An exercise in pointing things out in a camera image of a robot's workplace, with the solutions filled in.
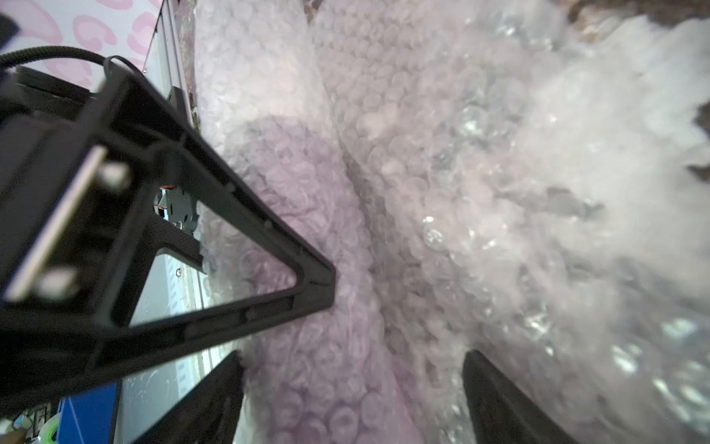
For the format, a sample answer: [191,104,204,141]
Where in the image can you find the purple glass bottle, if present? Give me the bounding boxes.
[229,118,422,443]

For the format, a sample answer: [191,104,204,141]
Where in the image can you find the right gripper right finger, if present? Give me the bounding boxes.
[462,350,576,444]

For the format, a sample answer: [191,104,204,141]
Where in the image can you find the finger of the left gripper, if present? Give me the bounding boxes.
[1,70,317,414]

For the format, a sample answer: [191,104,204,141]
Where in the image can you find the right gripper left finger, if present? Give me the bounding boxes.
[136,351,244,443]

